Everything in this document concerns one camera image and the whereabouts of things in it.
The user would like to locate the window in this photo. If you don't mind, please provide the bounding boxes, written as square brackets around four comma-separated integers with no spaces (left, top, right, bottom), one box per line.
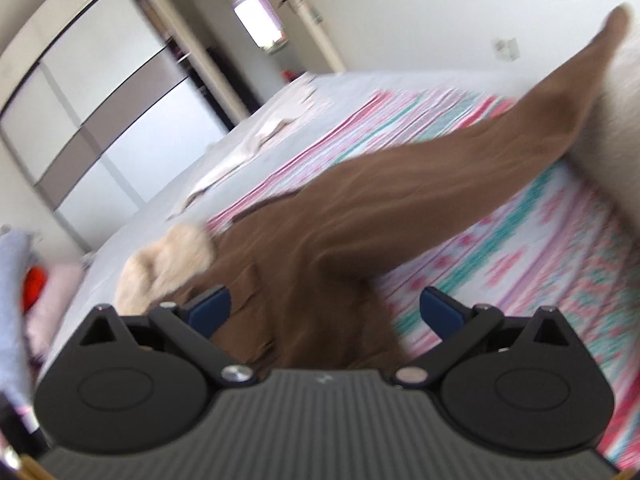
[231,0,287,54]

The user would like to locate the pink teal patterned blanket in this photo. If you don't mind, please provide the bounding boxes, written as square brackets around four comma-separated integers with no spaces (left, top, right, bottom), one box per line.
[207,87,640,472]

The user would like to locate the white grey sliding wardrobe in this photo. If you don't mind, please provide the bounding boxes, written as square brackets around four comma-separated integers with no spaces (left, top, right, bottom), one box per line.
[0,0,232,256]

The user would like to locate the orange item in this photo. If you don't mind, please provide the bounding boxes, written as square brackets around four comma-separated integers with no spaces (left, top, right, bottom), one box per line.
[22,266,49,317]

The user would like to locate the brown pants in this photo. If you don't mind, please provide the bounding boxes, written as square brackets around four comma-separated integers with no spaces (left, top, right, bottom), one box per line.
[197,4,632,377]

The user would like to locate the cream fluffy cloth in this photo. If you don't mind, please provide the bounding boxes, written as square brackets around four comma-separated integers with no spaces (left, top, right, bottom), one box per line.
[115,224,217,316]

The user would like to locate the pink cloth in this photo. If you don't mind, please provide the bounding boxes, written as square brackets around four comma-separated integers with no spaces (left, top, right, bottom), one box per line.
[24,262,87,358]

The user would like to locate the white wall socket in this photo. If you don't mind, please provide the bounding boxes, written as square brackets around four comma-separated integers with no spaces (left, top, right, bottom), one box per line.
[494,37,522,64]

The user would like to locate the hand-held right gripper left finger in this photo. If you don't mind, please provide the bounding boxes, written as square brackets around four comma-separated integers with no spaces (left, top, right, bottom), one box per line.
[79,286,255,387]

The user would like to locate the grey blue cloth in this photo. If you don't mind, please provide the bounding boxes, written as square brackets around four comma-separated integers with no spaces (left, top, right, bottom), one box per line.
[0,230,40,413]

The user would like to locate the white cloth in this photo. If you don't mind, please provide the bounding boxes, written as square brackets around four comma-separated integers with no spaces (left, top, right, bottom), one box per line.
[167,72,322,221]

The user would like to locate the white door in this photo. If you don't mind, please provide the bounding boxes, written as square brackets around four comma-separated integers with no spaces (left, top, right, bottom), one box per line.
[260,0,349,77]

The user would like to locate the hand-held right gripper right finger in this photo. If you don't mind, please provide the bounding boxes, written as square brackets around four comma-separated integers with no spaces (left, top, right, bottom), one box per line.
[394,287,572,391]

